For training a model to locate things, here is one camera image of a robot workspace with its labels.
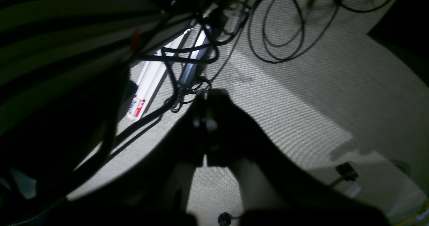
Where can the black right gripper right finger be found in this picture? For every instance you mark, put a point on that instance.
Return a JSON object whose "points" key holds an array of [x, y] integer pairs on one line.
{"points": [[273, 189]]}

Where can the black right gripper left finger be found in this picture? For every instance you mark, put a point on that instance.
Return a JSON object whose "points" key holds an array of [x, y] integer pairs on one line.
{"points": [[155, 191]]}

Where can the black plug on floor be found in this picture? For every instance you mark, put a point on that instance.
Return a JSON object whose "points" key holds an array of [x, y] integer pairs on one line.
{"points": [[346, 173]]}

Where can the white power strip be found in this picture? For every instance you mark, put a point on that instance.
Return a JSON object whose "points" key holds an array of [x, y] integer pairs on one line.
{"points": [[153, 74]]}

